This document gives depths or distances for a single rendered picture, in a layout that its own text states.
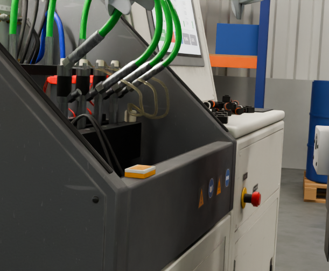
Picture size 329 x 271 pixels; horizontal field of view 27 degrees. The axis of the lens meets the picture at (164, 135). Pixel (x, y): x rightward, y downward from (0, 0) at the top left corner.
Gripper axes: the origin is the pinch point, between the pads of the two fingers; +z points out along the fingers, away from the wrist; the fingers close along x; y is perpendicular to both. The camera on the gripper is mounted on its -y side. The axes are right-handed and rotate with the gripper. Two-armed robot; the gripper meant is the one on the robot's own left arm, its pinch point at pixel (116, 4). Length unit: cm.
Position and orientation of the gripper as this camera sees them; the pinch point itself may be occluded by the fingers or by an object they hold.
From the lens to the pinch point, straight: 113.5
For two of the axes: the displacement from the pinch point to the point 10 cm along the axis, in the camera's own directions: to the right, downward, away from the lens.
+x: 7.4, -2.6, 6.2
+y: 5.6, 7.4, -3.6
